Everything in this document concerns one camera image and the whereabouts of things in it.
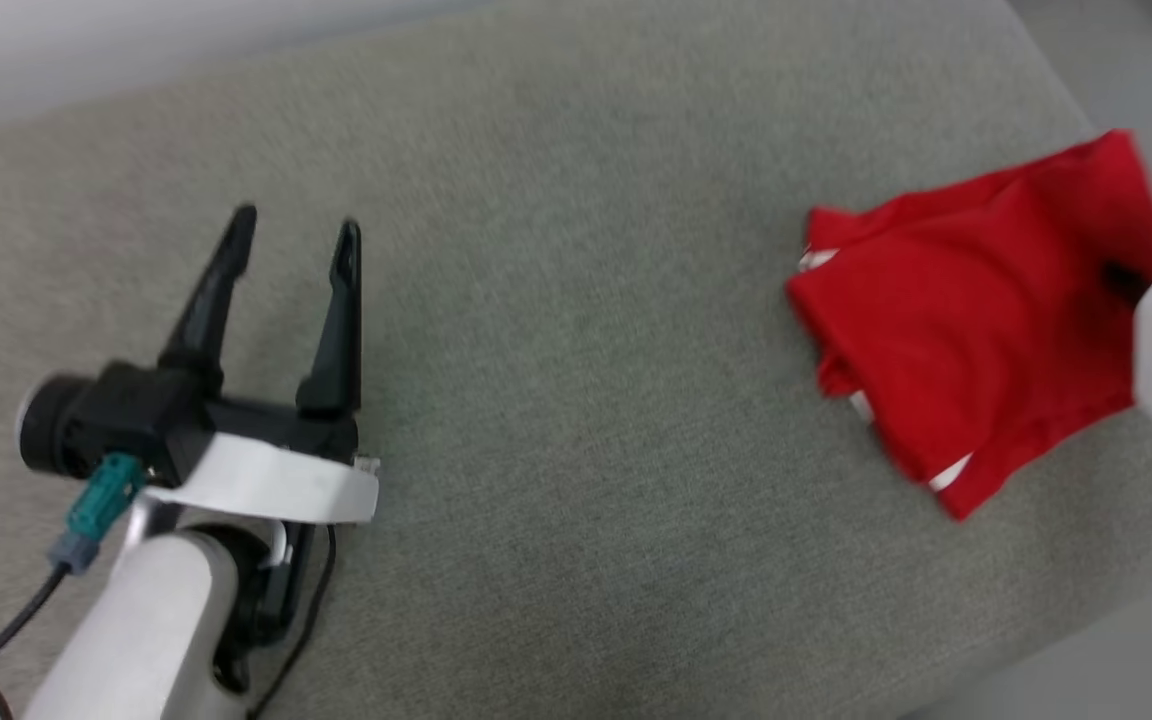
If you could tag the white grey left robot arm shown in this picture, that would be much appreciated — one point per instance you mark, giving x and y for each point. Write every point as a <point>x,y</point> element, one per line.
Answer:
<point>146,630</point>

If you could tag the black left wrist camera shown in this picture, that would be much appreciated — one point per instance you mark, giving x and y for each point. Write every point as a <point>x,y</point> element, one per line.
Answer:
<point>126,415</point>

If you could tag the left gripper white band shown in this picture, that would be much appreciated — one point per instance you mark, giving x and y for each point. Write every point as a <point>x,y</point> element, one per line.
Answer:
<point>276,480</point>

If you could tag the red garment with white stripes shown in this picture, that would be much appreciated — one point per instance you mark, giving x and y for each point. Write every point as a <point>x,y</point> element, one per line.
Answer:
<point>976,300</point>

